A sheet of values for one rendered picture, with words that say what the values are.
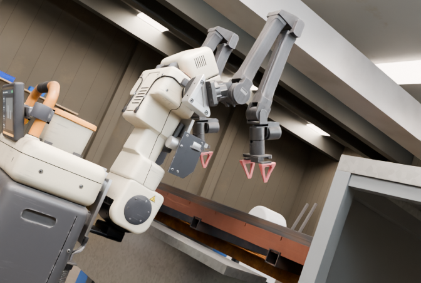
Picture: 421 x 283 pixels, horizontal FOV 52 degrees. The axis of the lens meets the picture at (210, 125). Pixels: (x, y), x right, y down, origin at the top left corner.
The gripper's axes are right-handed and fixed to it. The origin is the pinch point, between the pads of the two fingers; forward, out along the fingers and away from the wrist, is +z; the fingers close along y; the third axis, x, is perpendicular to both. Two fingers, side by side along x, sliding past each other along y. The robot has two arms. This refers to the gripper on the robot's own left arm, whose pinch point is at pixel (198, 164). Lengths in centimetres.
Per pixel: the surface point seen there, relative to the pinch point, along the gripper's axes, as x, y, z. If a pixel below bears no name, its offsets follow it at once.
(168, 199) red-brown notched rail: 12.3, 7.2, 16.0
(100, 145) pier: -198, 741, 66
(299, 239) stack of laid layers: 0, -65, 18
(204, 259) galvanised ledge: 31, -54, 22
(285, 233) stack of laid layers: 0, -59, 17
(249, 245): -16.8, -16.2, 37.0
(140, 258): 28.5, 4.3, 39.7
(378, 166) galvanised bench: 20, -111, -15
